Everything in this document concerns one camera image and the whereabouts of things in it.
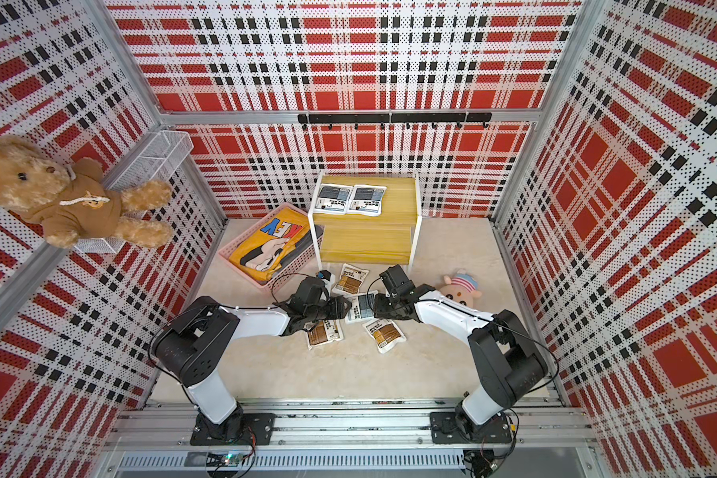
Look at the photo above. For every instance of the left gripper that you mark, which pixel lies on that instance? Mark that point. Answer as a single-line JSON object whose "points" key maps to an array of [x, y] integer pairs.
{"points": [[337, 305]]}

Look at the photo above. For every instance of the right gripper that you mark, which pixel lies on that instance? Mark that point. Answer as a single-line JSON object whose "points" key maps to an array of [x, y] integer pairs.
{"points": [[379, 307]]}

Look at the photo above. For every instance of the grey coffee bag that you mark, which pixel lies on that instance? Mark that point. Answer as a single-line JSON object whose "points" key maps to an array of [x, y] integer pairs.
{"points": [[333, 199], [366, 200], [362, 308]]}

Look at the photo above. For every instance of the brown coffee bag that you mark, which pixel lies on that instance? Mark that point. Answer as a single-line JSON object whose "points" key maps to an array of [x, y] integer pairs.
{"points": [[350, 280], [385, 333], [327, 332]]}

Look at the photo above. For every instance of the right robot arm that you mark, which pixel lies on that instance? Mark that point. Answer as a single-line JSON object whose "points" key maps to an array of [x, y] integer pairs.
{"points": [[507, 360]]}

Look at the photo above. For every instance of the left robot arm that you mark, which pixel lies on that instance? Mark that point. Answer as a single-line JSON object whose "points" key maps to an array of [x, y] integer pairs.
{"points": [[191, 346]]}

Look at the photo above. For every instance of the yellow two-tier shelf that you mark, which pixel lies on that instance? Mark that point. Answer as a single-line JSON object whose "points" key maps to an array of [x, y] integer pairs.
{"points": [[389, 239]]}

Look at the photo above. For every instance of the plush doll head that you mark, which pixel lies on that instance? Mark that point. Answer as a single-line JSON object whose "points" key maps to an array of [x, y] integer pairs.
{"points": [[460, 288]]}

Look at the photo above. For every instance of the pink plastic basket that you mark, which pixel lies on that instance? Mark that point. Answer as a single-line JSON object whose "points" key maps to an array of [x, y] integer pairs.
{"points": [[287, 272]]}

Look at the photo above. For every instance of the yellow printed cloth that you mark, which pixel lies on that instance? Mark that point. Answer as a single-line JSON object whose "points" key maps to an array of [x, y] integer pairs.
{"points": [[272, 242]]}

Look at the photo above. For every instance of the small circuit board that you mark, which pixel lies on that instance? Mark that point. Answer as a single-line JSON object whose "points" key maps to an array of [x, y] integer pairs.
{"points": [[228, 459]]}

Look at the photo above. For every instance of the brown teddy bear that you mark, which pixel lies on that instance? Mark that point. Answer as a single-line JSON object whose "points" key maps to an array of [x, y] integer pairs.
{"points": [[70, 202]]}

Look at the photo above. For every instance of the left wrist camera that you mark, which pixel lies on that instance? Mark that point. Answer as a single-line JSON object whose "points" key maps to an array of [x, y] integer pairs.
{"points": [[328, 278]]}

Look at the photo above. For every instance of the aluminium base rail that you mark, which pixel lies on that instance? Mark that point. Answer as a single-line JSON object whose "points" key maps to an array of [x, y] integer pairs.
{"points": [[311, 438]]}

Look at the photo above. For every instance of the black wall hook rail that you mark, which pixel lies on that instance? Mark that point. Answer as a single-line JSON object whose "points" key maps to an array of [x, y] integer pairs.
{"points": [[383, 118]]}

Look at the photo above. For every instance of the white wire basket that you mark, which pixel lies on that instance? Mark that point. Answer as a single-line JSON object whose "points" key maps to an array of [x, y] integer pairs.
{"points": [[157, 156]]}

